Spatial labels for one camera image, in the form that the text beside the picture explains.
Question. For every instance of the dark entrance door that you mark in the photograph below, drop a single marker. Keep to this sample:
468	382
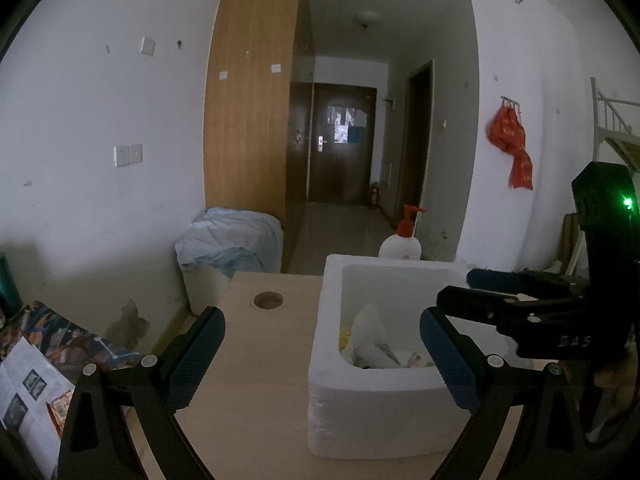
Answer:
345	175

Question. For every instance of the wooden wardrobe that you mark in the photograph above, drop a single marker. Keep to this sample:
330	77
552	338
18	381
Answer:
250	135

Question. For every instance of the dark side door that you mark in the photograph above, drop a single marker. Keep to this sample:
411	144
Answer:
415	150

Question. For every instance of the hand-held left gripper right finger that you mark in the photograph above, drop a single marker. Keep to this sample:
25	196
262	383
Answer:
450	360

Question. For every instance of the white lotion bottle red pump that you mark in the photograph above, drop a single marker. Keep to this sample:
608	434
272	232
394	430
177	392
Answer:
400	247

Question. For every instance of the leaning wooden boards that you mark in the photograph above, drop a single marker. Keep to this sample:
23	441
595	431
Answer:
574	245

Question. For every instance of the small red packet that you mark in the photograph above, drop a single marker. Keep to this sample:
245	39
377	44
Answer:
59	407

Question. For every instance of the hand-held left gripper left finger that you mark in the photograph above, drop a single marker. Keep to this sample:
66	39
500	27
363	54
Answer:
192	360

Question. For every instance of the red hanging bag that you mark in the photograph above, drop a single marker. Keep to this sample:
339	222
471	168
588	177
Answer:
510	140

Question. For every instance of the white storage box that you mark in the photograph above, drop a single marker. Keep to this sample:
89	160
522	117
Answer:
205	290

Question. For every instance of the red fire extinguisher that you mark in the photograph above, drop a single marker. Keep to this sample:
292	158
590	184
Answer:
374	196

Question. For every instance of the wall hook rack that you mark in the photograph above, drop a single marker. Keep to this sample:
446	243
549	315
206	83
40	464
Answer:
511	102

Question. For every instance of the white metal bunk bed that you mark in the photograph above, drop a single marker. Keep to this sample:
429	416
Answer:
620	125

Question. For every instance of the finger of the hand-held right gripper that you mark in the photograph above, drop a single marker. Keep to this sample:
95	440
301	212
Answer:
495	280
475	305

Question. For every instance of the white foam box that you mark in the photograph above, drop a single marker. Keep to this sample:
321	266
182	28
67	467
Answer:
380	420

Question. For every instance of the double wall socket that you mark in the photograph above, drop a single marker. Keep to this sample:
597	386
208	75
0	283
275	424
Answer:
127	154

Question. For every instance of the yellow foam net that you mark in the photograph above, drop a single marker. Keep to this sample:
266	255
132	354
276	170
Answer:
344	337

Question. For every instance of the white wall switch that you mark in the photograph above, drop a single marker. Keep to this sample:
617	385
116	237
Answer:
147	46

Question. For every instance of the papers on entrance door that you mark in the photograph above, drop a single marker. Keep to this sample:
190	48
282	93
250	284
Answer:
345	124

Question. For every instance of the white paper leaflet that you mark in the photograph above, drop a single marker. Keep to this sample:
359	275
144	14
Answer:
30	390

